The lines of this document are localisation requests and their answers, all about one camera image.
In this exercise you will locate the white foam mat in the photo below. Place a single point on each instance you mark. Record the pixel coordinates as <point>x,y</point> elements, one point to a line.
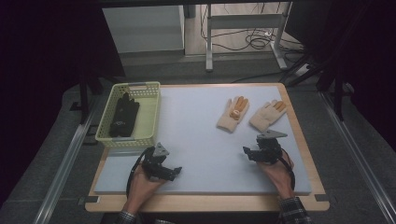
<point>205,149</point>

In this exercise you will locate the black tripod stand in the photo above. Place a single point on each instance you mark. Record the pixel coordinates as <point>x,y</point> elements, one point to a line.
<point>330,77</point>

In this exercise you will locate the white metal stand frame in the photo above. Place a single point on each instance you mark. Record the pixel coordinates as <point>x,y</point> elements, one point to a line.
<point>246,21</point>

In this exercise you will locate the beige glove with orange fingers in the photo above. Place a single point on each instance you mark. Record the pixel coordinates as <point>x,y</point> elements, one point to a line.
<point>264,118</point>

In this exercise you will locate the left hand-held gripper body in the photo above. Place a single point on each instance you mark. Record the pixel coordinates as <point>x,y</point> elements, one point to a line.
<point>155,165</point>

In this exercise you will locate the person's left hand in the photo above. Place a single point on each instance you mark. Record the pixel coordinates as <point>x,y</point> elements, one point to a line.
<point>141,189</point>

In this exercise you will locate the white power strip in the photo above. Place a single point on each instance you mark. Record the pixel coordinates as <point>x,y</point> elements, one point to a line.
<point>302,70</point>

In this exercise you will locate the beige glove with round tag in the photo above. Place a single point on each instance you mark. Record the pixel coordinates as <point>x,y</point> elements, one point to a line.
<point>227,122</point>

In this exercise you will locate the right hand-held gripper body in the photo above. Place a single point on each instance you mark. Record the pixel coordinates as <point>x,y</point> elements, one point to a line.
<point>269,151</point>

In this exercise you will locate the person's right hand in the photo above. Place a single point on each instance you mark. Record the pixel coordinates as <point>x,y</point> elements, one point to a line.
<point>278,177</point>

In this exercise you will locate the grey cabinet panel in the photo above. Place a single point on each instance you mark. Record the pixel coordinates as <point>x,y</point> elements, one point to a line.
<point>143,29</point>

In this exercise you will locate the metal floor rail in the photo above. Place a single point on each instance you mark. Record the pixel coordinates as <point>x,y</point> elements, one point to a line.
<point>65,168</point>
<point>358,155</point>

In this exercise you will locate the pale yellow plastic basket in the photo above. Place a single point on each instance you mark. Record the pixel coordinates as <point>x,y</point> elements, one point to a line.
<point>149,115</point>

